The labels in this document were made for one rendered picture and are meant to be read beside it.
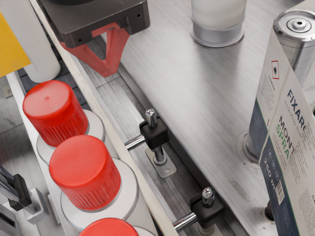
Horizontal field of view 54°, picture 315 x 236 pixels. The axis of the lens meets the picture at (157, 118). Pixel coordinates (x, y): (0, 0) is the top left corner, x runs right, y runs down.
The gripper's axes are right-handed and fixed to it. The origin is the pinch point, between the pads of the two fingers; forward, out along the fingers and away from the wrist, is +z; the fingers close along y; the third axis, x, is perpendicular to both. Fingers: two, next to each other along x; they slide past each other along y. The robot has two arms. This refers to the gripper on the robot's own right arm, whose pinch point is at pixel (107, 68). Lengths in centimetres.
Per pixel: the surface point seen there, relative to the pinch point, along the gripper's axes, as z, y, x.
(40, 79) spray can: 12.3, 16.6, 7.3
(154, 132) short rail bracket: 9.2, -3.6, -2.3
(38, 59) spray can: 8.6, 16.4, 6.1
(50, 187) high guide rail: 5.0, -6.1, 10.0
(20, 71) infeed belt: 13.7, 22.0, 9.9
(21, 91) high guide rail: 5.3, 7.9, 9.3
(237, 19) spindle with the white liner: 8.8, 7.1, -22.5
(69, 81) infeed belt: 13.5, 14.9, 3.5
